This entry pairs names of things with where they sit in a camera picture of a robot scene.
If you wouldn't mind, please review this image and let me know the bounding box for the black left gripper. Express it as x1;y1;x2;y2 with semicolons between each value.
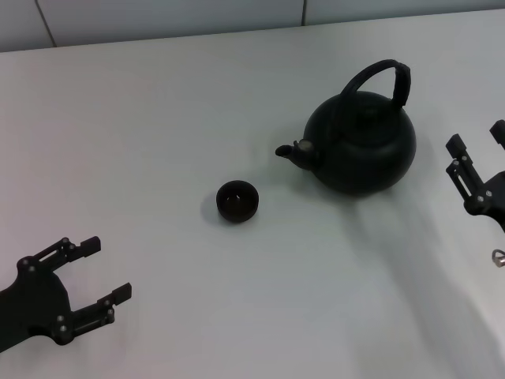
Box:
0;235;133;351

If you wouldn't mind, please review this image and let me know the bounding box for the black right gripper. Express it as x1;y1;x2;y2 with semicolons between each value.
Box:
445;118;505;235

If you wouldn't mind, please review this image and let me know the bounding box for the black round teapot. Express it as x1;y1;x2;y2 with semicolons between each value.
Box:
275;58;418;199

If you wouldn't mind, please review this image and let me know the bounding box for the small black teacup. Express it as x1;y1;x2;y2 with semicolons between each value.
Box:
215;178;261;224

